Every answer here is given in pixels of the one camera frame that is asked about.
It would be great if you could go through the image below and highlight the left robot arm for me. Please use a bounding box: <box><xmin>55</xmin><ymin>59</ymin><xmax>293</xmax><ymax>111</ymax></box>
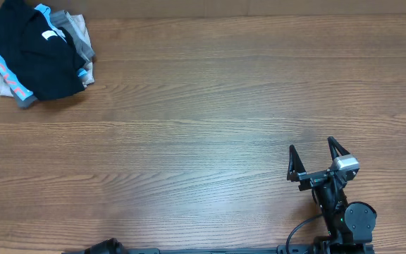
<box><xmin>82</xmin><ymin>238</ymin><xmax>127</xmax><ymax>254</ymax></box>

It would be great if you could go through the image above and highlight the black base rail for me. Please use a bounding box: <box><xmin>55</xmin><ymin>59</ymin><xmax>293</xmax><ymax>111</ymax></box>
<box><xmin>63</xmin><ymin>244</ymin><xmax>375</xmax><ymax>254</ymax></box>

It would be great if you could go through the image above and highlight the black t-shirt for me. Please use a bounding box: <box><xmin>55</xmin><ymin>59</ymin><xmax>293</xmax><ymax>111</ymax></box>
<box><xmin>0</xmin><ymin>0</ymin><xmax>87</xmax><ymax>102</ymax></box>

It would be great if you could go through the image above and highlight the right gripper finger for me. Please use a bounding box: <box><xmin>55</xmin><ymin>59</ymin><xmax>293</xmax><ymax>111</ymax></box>
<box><xmin>287</xmin><ymin>145</ymin><xmax>307</xmax><ymax>181</ymax></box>
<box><xmin>327</xmin><ymin>136</ymin><xmax>350</xmax><ymax>160</ymax></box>

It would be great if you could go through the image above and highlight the beige folded garment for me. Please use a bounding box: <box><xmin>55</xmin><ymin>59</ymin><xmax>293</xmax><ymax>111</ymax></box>
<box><xmin>0</xmin><ymin>14</ymin><xmax>95</xmax><ymax>97</ymax></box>

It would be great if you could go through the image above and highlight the grey folded garment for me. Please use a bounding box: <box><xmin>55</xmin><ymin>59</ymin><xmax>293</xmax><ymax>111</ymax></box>
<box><xmin>9</xmin><ymin>4</ymin><xmax>93</xmax><ymax>108</ymax></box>

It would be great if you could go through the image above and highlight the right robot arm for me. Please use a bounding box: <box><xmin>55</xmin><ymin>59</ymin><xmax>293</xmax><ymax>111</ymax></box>
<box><xmin>285</xmin><ymin>136</ymin><xmax>377</xmax><ymax>254</ymax></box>

